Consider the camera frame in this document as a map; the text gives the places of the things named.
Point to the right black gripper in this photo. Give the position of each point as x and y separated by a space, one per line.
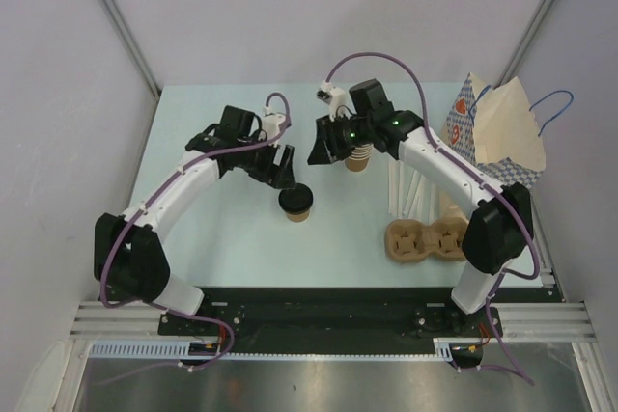
328 148

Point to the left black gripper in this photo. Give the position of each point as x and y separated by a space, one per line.
270 173

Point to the black cup lid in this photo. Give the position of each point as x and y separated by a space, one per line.
296 200

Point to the single brown paper cup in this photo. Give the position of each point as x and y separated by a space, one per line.
298 216

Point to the blue checkered paper bag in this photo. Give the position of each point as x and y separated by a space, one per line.
496 130

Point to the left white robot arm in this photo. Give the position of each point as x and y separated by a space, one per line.
128 251

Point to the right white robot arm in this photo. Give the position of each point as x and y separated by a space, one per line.
500 225

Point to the stack of brown paper cups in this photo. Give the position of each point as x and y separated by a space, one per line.
359 158

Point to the white wrapped straw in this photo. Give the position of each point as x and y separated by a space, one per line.
401 183
391 187
411 193
423 207

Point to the brown cardboard cup carrier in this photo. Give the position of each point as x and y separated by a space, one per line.
411 241

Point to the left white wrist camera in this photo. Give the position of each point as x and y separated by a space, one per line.
274 124

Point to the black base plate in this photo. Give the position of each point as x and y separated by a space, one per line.
420 312

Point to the white cable duct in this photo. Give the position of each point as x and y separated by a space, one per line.
194 351

